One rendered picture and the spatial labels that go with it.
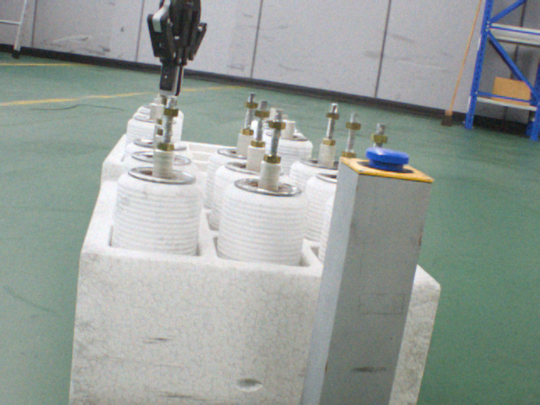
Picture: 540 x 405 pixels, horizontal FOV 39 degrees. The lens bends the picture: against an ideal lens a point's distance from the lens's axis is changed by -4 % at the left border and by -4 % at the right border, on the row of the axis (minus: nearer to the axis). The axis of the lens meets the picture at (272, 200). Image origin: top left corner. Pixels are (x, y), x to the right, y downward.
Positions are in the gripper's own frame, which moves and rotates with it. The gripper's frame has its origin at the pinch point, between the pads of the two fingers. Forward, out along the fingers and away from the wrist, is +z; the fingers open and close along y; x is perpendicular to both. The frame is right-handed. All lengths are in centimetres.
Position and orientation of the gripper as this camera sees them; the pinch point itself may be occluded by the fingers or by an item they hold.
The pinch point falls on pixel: (170, 80)
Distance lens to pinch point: 96.9
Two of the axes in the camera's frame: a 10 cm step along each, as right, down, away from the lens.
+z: -1.4, 9.7, 1.9
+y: 3.1, -1.4, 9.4
